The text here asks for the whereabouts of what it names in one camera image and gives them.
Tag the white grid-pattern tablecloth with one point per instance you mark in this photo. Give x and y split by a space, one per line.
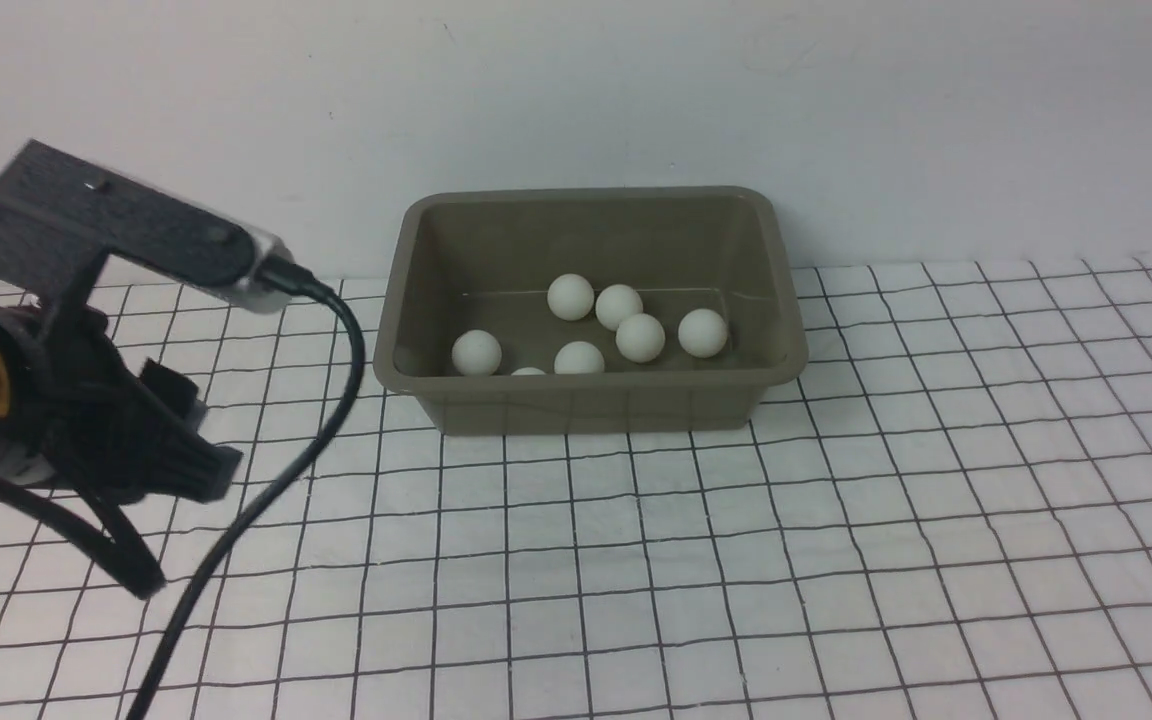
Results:
949 516

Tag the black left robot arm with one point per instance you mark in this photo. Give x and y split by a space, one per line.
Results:
72 414

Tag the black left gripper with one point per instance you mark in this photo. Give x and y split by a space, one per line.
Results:
80 415

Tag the olive green plastic bin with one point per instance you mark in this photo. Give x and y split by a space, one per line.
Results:
485 259

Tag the white ping-pong ball hidden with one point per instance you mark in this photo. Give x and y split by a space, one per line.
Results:
570 297

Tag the white ping-pong ball with logo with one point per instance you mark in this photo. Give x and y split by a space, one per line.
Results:
616 303

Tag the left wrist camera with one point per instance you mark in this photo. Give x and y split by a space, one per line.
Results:
62 218

